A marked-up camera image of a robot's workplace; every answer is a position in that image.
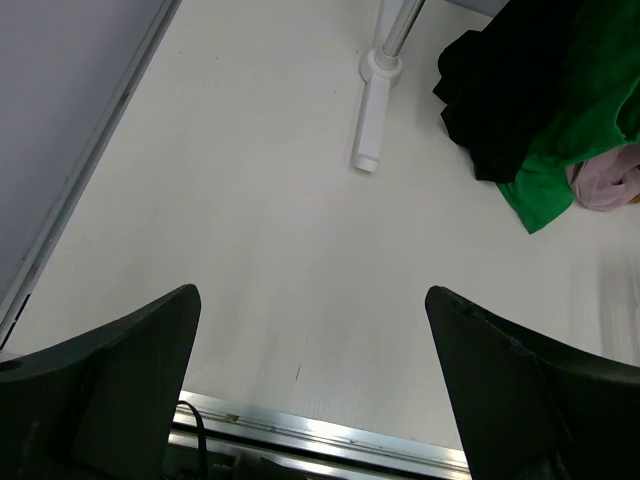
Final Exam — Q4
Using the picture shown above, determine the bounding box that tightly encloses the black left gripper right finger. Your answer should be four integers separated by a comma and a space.
425, 286, 639, 479

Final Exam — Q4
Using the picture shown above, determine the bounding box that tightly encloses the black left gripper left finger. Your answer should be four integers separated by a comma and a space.
1, 284, 201, 479

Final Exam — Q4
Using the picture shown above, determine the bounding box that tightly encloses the pink tank top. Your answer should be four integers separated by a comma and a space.
565, 144, 639, 212

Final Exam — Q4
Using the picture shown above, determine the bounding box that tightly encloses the green tank top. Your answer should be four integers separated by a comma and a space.
499, 1, 639, 234

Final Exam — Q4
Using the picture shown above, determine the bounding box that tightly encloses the black tank top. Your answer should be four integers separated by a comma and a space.
433, 0, 583, 184

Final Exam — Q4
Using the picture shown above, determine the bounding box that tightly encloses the white clothes rack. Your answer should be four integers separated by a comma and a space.
351, 0, 425, 174

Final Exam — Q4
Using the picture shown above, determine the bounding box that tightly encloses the black cable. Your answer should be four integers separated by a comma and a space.
174, 399, 211, 480

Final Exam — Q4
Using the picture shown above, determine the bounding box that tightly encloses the aluminium front rail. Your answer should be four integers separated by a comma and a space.
169, 391, 471, 479

